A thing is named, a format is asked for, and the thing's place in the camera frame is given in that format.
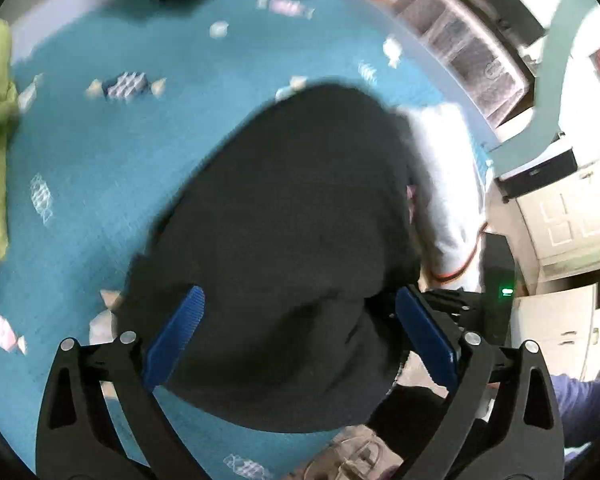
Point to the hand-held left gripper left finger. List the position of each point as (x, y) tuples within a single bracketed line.
[(177, 332)]

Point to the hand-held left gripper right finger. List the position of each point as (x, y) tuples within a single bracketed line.
[(425, 332)]

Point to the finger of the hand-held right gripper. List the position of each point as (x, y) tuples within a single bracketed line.
[(450, 305)]

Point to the black garment with pink trim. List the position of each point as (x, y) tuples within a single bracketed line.
[(290, 210)]

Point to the person's black trouser leg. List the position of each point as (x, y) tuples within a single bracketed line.
[(410, 410)]

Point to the white low cabinet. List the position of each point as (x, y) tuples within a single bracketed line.
[(560, 325)]

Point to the white cabinet door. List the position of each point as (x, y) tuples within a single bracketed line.
[(570, 210)]

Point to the white garment with orange trim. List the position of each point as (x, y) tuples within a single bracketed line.
[(450, 185)]

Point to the black printer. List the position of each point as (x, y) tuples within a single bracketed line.
[(535, 172)]

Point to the grey shoe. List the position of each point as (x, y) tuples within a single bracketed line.
[(350, 455)]

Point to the white plastic drawer unit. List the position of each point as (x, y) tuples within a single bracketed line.
[(470, 55)]

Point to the black appliance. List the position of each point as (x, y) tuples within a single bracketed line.
[(512, 10)]

